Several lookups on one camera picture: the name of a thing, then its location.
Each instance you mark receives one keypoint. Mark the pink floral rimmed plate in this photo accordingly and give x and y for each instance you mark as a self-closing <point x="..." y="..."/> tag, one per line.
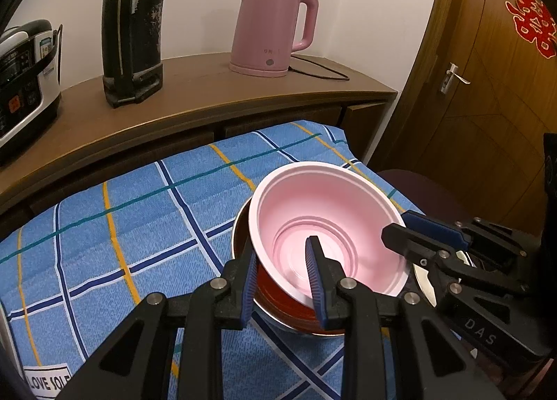
<point x="421" y="284"/>

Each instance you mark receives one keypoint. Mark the brown wooden door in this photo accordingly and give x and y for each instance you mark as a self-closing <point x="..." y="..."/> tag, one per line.
<point x="478" y="121"/>

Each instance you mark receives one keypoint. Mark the brown wooden cabinet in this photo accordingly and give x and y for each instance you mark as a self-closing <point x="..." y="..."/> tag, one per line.
<point x="196" y="90"/>

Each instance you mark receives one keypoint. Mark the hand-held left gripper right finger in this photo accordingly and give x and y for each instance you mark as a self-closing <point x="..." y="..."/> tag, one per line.
<point x="315" y="282"/>

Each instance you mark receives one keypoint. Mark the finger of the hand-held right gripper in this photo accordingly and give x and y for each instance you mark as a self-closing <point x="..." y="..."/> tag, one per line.
<point x="435" y="228"/>
<point x="409" y="241"/>

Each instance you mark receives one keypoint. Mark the red metal-rimmed bowl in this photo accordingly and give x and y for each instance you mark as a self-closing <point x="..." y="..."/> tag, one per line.
<point x="272" y="319"/>

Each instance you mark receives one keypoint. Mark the pink electric kettle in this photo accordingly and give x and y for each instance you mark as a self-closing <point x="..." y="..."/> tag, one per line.
<point x="265" y="34"/>

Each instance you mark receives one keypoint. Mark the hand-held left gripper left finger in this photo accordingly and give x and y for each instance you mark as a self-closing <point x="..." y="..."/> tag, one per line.
<point x="249" y="291"/>

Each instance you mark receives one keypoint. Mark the pink plastic bowl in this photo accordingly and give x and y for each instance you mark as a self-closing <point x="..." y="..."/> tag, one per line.
<point x="330" y="204"/>

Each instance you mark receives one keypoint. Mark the white cloth label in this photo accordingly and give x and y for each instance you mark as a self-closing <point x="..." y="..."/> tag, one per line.
<point x="48" y="380"/>

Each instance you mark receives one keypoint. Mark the white and black rice cooker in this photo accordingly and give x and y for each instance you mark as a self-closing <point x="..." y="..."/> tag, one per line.
<point x="26" y="90"/>

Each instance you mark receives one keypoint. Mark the red paper door decoration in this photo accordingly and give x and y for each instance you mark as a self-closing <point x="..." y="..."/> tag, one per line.
<point x="533" y="25"/>

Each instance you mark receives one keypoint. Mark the blue plaid cloth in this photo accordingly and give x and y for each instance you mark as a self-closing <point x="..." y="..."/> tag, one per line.
<point x="130" y="230"/>

